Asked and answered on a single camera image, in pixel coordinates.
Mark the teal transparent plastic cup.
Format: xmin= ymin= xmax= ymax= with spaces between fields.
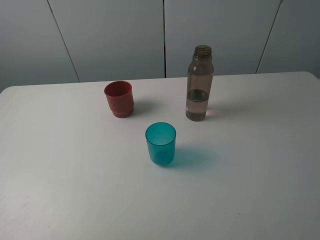
xmin=145 ymin=122 xmax=177 ymax=166

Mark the red plastic cup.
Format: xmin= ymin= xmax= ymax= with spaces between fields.
xmin=104 ymin=81 xmax=134 ymax=118

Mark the brown transparent plastic bottle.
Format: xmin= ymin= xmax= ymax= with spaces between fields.
xmin=185 ymin=45 xmax=214 ymax=122

